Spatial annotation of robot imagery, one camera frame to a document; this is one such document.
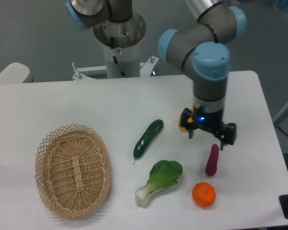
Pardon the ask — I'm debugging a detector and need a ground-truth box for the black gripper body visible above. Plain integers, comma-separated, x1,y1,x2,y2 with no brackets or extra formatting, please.
190,106,237,145

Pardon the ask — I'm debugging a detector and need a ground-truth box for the green cucumber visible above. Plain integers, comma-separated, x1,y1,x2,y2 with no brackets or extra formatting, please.
133,119,164,164

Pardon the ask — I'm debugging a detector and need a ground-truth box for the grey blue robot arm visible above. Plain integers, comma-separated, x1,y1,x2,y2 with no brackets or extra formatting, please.
65,0,247,146

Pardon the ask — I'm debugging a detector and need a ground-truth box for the yellow bell pepper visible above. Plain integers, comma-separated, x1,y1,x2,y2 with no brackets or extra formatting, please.
179,107,194,132

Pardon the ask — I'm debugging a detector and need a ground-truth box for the purple sweet potato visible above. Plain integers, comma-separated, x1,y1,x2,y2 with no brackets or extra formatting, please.
205,144,219,177

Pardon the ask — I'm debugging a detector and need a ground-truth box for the green bok choy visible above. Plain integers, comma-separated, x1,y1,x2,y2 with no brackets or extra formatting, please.
135,160,183,207

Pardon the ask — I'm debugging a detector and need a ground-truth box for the orange tangerine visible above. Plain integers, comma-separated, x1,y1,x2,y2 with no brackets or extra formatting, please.
192,182,216,208

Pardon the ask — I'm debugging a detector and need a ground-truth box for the woven wicker basket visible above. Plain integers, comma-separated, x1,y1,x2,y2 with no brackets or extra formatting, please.
35,124,111,218

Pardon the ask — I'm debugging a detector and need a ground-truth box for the white chair armrest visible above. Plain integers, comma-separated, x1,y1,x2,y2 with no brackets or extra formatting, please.
0,62,34,85

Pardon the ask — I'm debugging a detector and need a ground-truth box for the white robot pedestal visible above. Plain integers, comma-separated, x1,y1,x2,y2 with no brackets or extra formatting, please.
72,11,159,81

